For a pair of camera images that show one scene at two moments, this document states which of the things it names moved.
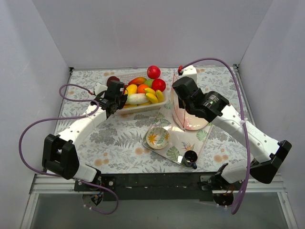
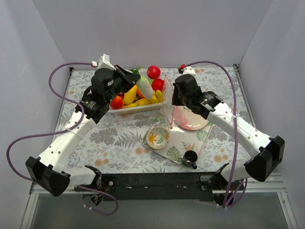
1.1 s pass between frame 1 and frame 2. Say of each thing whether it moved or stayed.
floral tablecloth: stayed
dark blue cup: stayed
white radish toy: moved
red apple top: stayed
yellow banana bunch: stayed
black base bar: stayed
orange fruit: moved
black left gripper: moved
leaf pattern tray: stayed
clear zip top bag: moved
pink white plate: stayed
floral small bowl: stayed
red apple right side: stayed
